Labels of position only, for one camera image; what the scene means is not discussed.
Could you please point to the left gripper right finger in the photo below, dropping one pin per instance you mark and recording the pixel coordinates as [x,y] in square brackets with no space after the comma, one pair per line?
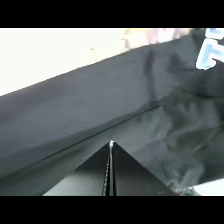
[136,178]

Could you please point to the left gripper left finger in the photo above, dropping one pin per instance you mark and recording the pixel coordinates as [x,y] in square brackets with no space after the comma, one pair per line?
[90,176]

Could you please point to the black garment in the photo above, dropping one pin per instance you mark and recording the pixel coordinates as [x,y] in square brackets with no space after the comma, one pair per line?
[110,100]

